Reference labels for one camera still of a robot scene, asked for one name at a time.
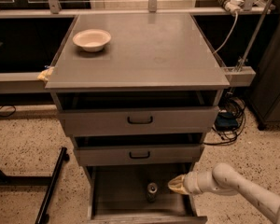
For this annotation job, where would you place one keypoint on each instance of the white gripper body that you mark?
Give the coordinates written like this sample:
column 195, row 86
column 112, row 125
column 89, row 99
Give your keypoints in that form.
column 189, row 183

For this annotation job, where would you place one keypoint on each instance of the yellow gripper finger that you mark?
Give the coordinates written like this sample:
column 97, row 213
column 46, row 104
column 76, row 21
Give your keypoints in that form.
column 176, row 181
column 178, row 189

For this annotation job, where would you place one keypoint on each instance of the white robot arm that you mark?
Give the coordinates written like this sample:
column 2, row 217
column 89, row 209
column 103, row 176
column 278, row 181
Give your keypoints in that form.
column 224, row 180

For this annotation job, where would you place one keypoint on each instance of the grey open bottom drawer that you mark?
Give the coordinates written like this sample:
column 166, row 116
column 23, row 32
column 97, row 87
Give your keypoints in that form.
column 119, row 196

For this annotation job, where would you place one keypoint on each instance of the grey middle drawer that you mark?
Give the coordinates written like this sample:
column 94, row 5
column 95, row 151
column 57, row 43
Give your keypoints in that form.
column 134, row 155

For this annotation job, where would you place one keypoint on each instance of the grey drawer cabinet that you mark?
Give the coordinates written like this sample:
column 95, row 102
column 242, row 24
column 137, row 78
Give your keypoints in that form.
column 152, row 61

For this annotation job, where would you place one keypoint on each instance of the grey top drawer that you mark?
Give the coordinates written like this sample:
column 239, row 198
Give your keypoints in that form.
column 136, row 121

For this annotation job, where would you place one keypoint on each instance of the dark grey side cabinet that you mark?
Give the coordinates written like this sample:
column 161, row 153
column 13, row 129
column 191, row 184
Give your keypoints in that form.
column 264, row 94

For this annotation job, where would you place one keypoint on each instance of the black metal stand leg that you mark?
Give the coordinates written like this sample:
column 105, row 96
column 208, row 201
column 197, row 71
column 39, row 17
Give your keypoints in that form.
column 43, row 216

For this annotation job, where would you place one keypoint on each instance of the white bowl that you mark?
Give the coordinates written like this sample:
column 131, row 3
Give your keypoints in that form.
column 92, row 40

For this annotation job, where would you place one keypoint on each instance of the yellow tape piece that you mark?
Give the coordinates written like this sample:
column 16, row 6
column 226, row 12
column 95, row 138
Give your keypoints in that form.
column 45, row 74

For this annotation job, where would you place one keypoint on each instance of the white power strip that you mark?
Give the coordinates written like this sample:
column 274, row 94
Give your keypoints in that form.
column 231, row 6

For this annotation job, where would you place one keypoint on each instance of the thin metal rod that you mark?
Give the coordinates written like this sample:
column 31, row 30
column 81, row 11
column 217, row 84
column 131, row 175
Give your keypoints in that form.
column 241, row 62

